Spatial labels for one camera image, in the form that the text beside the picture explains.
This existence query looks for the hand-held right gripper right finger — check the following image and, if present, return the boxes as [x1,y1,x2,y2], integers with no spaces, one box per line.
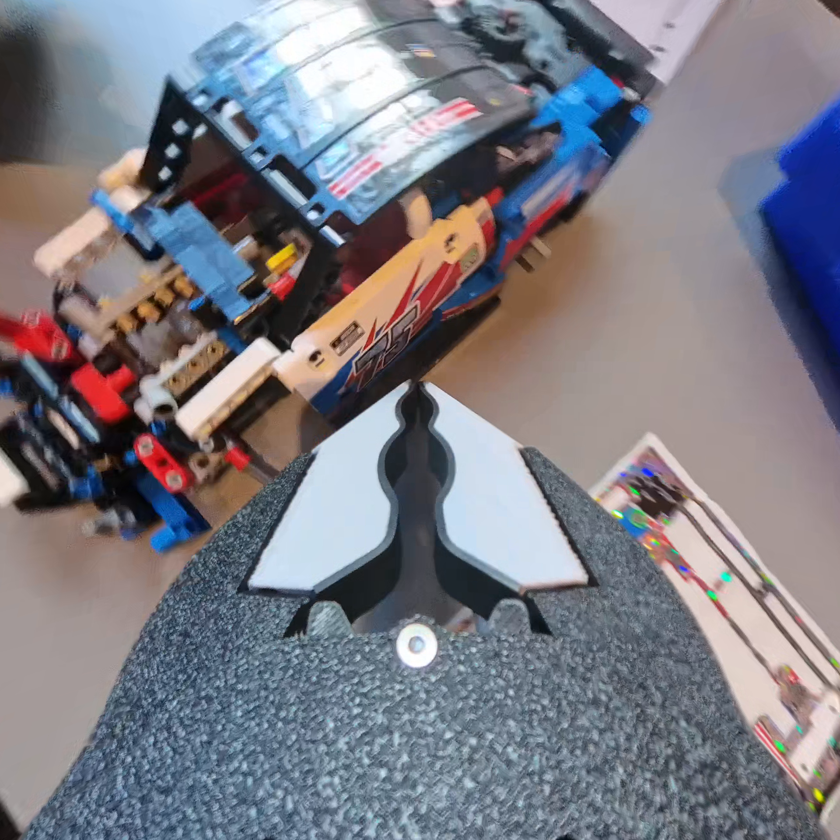
[420,382,589,621]

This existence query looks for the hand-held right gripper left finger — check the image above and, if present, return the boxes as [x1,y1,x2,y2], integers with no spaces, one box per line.
[248,382,419,618]

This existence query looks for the toy car chassis parts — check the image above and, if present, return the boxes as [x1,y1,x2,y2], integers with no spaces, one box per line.
[0,147,290,552]

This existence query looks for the red toy race car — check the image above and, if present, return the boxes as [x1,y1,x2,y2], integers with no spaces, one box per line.
[138,0,657,421]

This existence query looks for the light grey desk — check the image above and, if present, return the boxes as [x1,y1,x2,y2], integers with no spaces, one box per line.
[0,0,840,821]

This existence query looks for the holographic sticker sheet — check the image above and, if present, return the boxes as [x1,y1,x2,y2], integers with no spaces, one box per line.
[591,432,840,815]

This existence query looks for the blue plastic bin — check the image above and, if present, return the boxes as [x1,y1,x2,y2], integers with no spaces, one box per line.
[761,98,840,395]

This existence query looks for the yellow and white sticker sheet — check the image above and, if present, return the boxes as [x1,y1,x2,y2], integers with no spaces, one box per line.
[577,0,729,86]

